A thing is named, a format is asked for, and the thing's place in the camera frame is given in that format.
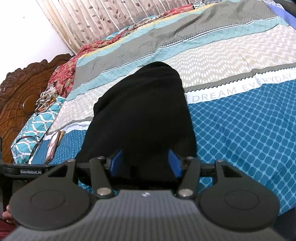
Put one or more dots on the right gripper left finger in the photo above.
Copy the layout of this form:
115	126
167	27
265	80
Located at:
98	173

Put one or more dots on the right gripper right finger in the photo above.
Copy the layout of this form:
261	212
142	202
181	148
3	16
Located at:
189	170

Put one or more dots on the black pants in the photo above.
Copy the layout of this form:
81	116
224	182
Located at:
145	116

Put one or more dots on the left hand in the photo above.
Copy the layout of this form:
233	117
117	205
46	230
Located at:
8	217

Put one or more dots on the teal white patterned pillow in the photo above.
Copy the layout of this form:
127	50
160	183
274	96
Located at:
29	138

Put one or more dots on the smartphone on bed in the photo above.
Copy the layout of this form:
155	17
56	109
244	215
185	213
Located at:
53	144

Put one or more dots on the carved wooden headboard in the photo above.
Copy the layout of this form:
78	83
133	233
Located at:
19	93

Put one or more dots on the patterned teal grey bedsheet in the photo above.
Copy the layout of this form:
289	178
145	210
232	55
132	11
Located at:
236	60

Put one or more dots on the floral beige curtain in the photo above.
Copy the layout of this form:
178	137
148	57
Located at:
82	22

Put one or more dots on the blue mattress edge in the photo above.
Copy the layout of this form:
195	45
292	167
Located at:
284	9

